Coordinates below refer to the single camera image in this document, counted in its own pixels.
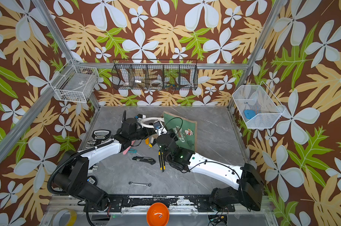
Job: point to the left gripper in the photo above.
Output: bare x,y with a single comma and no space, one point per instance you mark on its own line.
148,133

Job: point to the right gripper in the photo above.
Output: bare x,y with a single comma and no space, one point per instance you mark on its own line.
174,135

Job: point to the green burlap Christmas tote bag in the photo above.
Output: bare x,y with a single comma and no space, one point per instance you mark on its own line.
185,130

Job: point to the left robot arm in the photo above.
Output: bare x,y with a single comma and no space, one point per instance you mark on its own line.
71,175

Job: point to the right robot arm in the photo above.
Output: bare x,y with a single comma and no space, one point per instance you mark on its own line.
245,185

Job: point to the orange utility knife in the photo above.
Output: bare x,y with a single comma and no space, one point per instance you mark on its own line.
149,142

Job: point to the teal utility knife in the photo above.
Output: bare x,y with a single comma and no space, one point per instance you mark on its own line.
132,151

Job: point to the small silver wrench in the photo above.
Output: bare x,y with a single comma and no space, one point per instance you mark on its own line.
140,184

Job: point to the orange bowl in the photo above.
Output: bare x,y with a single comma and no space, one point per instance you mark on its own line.
158,215

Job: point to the blue object in basket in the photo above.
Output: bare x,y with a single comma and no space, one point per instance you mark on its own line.
249,114

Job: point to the white mesh basket right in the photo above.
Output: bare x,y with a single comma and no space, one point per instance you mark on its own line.
263,101

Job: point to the yellow tape roll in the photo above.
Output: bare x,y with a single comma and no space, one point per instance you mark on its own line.
64,217

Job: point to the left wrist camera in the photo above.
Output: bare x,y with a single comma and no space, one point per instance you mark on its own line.
140,117

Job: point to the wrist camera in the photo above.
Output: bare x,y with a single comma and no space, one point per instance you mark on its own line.
140,117
158,125

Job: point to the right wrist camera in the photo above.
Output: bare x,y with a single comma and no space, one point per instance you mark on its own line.
158,125

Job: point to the black socket set rail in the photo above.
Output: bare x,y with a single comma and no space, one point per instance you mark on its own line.
100,139

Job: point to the black wire basket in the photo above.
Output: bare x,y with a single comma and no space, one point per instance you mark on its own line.
157,74

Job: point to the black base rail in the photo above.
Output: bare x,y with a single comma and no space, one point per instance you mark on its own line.
181,203

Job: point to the white wire basket left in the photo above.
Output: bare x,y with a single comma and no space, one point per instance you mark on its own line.
75,82

